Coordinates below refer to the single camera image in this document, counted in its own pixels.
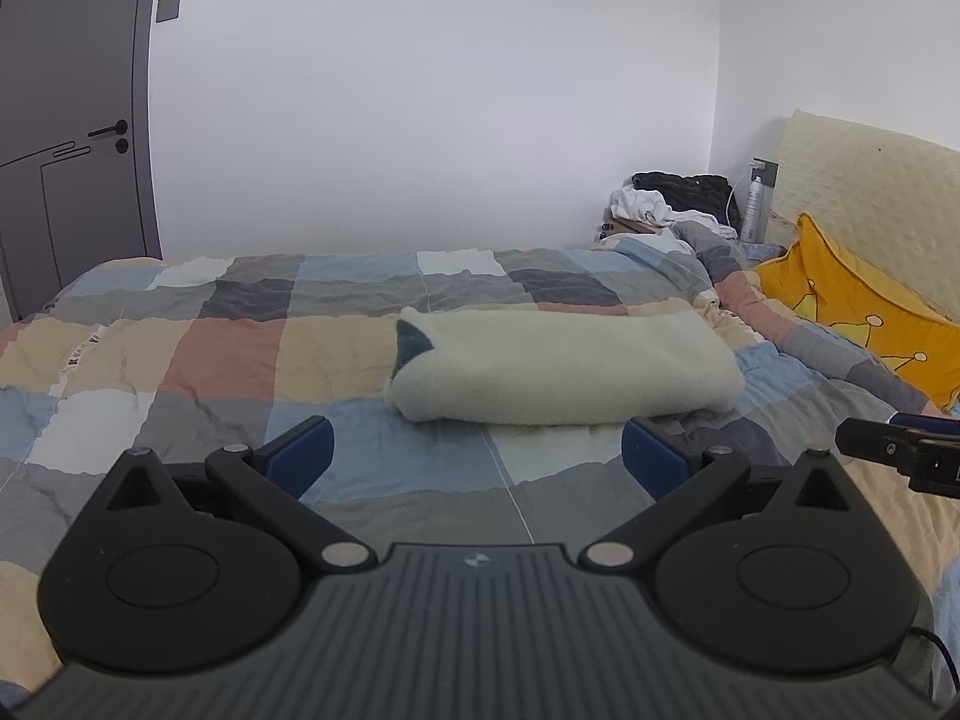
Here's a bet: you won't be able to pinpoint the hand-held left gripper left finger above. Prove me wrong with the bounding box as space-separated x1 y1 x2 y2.
101 415 377 570

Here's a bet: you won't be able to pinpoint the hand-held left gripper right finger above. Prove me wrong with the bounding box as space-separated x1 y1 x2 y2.
578 415 857 570

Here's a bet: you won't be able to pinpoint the yellow crown print pillow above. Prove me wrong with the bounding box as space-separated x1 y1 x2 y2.
753 211 960 416

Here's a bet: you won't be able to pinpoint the grey door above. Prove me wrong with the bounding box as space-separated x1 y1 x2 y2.
0 0 165 320

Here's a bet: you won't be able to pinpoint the black door handle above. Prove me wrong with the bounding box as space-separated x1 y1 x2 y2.
87 118 131 153

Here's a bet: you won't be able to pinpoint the white charging cable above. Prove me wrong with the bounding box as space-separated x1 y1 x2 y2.
722 165 760 232

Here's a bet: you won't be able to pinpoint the pile of black clothes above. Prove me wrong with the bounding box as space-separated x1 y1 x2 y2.
631 170 734 214

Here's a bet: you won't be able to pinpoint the cream quilted headboard cushion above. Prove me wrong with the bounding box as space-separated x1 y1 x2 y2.
770 109 960 325

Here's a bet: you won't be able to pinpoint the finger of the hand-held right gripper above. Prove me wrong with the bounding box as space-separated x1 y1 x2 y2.
889 410 960 437
835 418 960 498

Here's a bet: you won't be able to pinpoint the black cable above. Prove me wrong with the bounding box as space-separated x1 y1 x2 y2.
910 625 955 707

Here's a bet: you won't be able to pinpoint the checkered patchwork quilt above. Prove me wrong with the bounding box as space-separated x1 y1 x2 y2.
0 229 960 695

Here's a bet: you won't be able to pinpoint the grey spray bottle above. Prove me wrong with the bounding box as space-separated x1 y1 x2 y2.
740 175 767 244

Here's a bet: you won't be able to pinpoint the white crumpled clothes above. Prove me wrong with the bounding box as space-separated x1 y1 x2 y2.
608 187 677 231

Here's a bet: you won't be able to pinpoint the cream navy striped sweater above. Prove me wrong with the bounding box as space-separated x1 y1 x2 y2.
382 305 746 428

